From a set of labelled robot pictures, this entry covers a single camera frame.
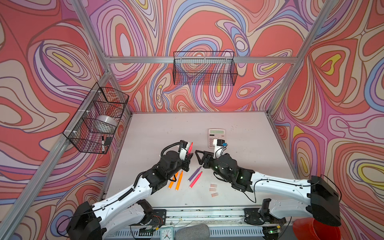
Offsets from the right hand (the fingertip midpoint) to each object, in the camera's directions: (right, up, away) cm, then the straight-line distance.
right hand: (200, 155), depth 74 cm
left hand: (-3, +1, +2) cm, 4 cm away
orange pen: (-11, -16, +11) cm, 23 cm away
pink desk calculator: (+12, +10, +30) cm, 34 cm away
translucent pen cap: (+8, -19, +10) cm, 23 cm away
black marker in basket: (-48, +6, -2) cm, 48 cm away
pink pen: (-5, +4, -1) cm, 6 cm away
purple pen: (-3, -14, +13) cm, 19 cm away
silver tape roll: (-46, +18, -1) cm, 50 cm away
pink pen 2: (-2, -16, +11) cm, 20 cm away
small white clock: (-16, -35, -6) cm, 39 cm away
